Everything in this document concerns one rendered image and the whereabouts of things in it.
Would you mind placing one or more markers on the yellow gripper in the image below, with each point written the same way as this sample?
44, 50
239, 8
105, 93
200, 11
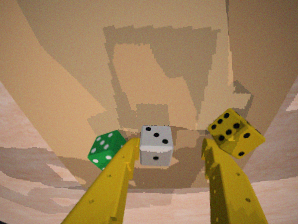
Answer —
232, 198

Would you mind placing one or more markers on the green die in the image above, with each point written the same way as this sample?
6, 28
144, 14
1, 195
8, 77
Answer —
105, 147

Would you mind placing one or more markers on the white die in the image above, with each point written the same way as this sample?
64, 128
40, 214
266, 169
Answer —
156, 146

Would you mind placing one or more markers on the tan square mat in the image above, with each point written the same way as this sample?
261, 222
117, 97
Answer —
79, 69

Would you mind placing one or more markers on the yellow die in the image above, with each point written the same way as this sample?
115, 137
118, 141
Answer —
234, 135

